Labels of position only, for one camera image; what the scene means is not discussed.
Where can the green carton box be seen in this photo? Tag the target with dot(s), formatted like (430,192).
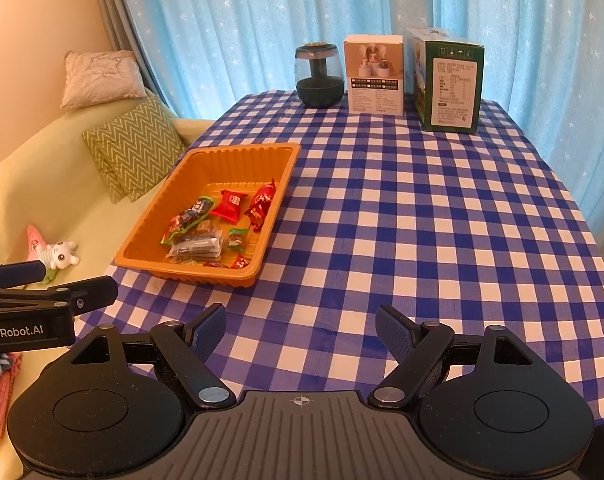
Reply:
(449,95)

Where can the white product box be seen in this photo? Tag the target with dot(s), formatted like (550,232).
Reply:
(374,95)

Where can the shiny red candy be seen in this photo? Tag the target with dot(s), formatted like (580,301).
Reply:
(261,205)

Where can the orange plastic tray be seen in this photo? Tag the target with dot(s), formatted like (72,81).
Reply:
(232,170)

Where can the grey curtain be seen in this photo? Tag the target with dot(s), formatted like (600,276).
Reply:
(109,10)

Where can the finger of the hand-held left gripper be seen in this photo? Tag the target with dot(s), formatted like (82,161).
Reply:
(17,271)
(94,294)

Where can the small red yellow candy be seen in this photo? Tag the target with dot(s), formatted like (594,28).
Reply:
(214,264)

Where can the blue white checked tablecloth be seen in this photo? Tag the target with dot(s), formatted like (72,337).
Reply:
(406,235)

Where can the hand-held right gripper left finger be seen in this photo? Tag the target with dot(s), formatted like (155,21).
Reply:
(209,330)

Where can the blue star sheer curtain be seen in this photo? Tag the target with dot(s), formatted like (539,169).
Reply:
(257,25)

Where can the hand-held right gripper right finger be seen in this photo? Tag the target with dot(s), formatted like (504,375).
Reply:
(395,332)

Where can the green candy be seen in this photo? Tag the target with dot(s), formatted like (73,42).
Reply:
(237,239)

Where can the orange-red snack packet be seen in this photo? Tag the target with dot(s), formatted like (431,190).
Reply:
(179,222)

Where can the dark glass jar lamp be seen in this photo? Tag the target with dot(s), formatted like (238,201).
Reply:
(319,92)

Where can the white bunny toy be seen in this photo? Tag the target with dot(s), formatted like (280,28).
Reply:
(62,255)

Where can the beige crinkled pillow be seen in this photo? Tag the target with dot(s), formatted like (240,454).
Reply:
(102,77)

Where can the green zigzag pillow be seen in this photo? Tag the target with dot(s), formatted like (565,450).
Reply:
(132,145)
(111,185)

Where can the pink patterned cloth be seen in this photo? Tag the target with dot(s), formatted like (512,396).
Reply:
(4,375)

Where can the red white-print candy packet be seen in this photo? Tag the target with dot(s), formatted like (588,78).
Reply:
(228,206)

